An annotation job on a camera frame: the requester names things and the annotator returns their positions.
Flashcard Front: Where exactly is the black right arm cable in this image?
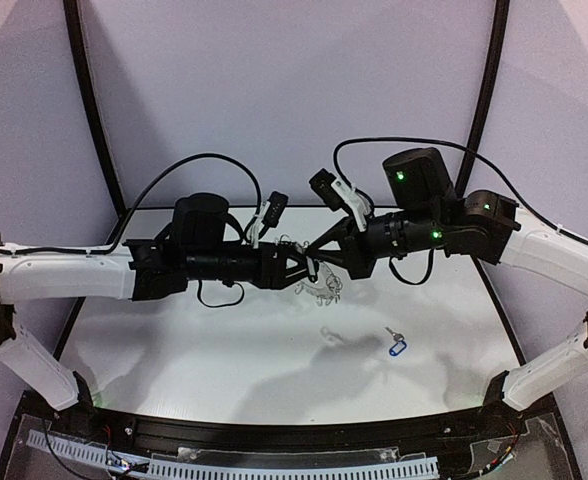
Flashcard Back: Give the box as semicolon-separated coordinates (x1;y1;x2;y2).
332;138;570;286

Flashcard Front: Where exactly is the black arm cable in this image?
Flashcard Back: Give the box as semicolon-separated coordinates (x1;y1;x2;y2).
0;152;264;259
332;138;570;286

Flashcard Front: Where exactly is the silver key blue tag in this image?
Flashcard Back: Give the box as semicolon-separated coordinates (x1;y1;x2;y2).
385;327;407;357

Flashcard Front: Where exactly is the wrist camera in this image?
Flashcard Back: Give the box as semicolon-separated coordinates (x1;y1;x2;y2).
246;191;289;249
309;169;374;232

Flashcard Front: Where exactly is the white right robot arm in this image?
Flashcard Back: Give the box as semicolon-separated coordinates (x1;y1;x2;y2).
306;148;588;412

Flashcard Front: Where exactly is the black front rail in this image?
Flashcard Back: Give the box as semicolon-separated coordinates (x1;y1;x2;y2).
97;409;487;453

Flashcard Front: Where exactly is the white slotted cable duct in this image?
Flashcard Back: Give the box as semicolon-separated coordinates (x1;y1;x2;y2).
23;429;440;480

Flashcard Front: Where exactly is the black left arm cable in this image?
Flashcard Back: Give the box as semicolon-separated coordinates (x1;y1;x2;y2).
0;152;264;259

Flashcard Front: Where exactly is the black right frame post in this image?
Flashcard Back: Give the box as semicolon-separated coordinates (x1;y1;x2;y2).
451;0;513;201

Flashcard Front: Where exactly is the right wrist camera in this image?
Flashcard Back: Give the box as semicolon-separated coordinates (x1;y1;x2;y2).
309;169;374;232

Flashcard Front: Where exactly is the black frame post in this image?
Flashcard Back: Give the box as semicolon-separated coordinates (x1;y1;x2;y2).
451;0;513;201
62;0;127;218

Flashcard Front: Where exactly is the black left frame post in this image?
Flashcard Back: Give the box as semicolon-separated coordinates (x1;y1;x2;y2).
62;0;127;218

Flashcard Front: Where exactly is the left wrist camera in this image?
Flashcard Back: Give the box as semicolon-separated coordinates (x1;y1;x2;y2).
246;191;289;249

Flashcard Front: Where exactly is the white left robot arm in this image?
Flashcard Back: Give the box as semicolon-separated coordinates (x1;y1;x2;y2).
0;193;317;412

